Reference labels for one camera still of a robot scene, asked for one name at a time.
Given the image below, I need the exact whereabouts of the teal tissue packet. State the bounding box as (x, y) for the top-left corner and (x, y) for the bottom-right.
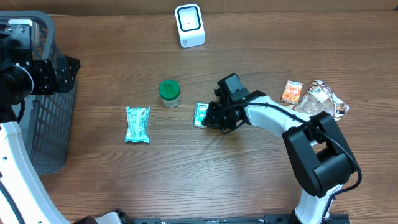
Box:
(193, 103), (209, 128)

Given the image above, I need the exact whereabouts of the green lid jar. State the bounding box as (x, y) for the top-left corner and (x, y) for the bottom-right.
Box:
(159, 80), (182, 108)

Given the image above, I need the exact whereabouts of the orange tissue packet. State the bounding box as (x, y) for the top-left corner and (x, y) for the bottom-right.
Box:
(281, 80), (303, 104)

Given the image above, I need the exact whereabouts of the mint green wipes packet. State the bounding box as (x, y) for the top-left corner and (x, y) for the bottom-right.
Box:
(125, 106), (151, 144)

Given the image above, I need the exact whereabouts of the brown white snack bag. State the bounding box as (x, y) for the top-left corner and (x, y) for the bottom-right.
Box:
(288, 80), (349, 121)

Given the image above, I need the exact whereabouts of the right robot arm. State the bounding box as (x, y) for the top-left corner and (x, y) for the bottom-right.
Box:
(200, 73), (362, 223)

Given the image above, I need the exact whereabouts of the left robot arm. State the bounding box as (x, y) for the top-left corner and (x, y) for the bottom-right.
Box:
(1, 17), (80, 223)

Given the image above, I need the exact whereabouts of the white barcode scanner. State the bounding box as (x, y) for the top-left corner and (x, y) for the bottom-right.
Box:
(175, 3), (205, 49)

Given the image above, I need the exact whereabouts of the grey plastic mesh basket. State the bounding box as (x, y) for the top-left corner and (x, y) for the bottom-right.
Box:
(1, 11), (77, 175)

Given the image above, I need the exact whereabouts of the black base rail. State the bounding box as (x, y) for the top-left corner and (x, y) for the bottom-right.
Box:
(130, 213), (352, 224)

